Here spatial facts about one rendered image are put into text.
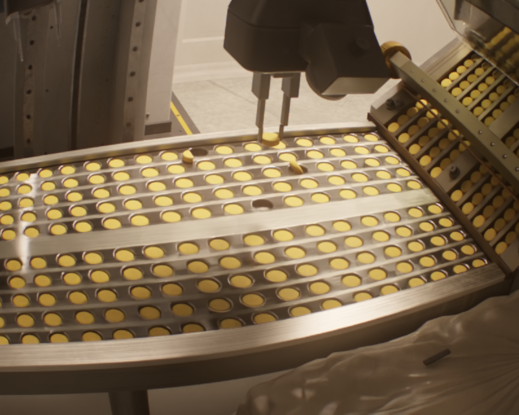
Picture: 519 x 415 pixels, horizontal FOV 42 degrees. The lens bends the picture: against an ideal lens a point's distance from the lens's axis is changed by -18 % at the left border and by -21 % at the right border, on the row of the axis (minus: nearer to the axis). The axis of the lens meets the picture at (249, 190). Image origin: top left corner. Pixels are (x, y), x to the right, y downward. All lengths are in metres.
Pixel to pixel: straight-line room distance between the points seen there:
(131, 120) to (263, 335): 1.35
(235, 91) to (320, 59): 2.59
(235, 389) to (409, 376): 0.25
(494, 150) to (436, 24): 3.03
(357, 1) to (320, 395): 0.20
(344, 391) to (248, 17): 0.19
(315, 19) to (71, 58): 1.30
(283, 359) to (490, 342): 0.12
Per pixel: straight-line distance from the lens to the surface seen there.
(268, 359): 0.39
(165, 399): 0.55
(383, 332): 0.41
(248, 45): 0.38
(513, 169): 0.48
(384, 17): 3.33
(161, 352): 0.37
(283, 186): 0.51
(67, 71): 1.67
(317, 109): 2.89
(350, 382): 0.33
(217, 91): 2.94
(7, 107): 1.81
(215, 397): 0.55
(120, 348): 0.37
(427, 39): 3.50
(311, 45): 0.37
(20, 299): 0.40
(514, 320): 0.38
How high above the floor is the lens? 1.21
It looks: 31 degrees down
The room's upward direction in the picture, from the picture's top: 6 degrees clockwise
